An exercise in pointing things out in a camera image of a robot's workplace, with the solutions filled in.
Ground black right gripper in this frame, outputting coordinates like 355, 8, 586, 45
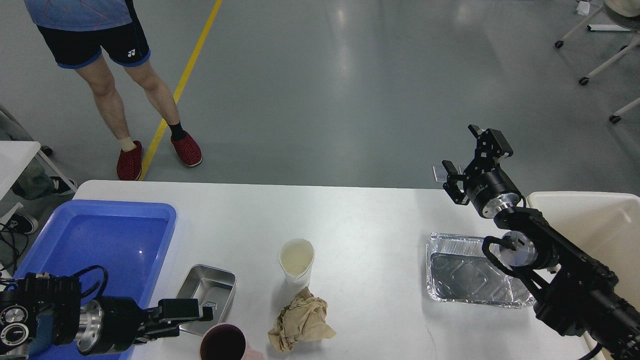
441, 124, 523, 219

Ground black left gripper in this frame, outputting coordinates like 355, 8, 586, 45
75, 296, 214, 356

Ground small stainless steel tray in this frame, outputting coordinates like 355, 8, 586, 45
175, 264, 237, 337

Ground pink mug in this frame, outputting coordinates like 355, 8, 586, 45
199, 323, 265, 360

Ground aluminium foil tray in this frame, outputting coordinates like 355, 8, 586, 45
425, 232, 535, 309

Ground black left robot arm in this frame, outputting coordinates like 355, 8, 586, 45
0, 265, 214, 360

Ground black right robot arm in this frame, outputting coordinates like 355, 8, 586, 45
442, 124, 640, 360

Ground clear floor plate left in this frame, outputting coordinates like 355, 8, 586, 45
432, 165, 450, 183

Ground blue plastic tray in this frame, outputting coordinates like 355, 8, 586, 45
0, 199, 177, 360

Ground crumpled brown paper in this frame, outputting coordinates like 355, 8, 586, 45
267, 286, 337, 353

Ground white paper cup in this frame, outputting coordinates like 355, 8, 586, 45
278, 238, 315, 289

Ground beige plastic bin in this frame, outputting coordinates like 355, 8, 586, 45
526, 191, 640, 360

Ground black sneaker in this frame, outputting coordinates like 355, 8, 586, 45
3, 213, 39, 235

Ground white rolling chair base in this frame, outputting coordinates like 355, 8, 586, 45
555, 0, 640, 124

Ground white side table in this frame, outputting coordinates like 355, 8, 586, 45
0, 140, 78, 201

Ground standing person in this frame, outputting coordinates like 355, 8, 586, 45
24, 0, 203, 181

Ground black floor cables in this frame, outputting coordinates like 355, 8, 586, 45
0, 222, 23, 276

